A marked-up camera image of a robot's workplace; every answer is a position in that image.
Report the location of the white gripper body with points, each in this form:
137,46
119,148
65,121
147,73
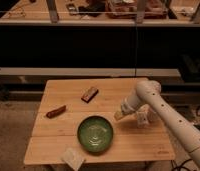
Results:
130,105

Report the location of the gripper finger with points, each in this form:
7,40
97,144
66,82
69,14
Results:
142,120
118,115

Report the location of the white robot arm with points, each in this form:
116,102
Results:
148,92

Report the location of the green ceramic bowl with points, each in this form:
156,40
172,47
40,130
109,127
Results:
95,134

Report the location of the brown rectangular block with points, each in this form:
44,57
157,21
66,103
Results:
89,94

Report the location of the wooden table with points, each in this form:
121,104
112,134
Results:
79,114

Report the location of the reddish brown sausage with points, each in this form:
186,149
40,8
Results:
56,112

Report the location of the tray on shelf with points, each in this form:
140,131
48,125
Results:
129,8

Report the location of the black device on shelf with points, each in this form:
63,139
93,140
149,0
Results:
72,9

